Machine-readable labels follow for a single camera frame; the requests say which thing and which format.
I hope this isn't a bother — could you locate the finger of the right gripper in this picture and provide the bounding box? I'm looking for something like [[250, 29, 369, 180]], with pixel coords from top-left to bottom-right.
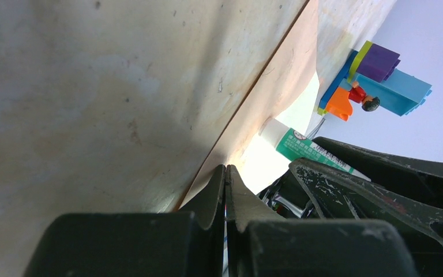
[[289, 159, 443, 248], [314, 137, 443, 209]]

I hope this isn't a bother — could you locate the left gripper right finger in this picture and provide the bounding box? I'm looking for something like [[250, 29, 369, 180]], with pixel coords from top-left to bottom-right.
[[225, 165, 284, 276]]

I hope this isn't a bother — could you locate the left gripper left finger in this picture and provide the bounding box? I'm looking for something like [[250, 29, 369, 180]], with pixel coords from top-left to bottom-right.
[[174, 165, 226, 276]]

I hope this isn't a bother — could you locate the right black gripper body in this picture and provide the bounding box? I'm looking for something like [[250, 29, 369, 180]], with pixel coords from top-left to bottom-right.
[[257, 172, 320, 219]]

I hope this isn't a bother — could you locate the cream letter paper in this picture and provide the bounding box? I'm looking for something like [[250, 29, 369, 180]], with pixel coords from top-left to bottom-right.
[[236, 73, 320, 194]]

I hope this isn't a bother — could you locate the green white glue stick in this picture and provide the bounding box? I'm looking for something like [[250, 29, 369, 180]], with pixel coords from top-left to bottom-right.
[[259, 118, 371, 181]]

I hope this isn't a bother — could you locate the colourful toy block stack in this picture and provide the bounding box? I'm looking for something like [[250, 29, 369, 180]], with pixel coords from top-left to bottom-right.
[[317, 41, 432, 121]]

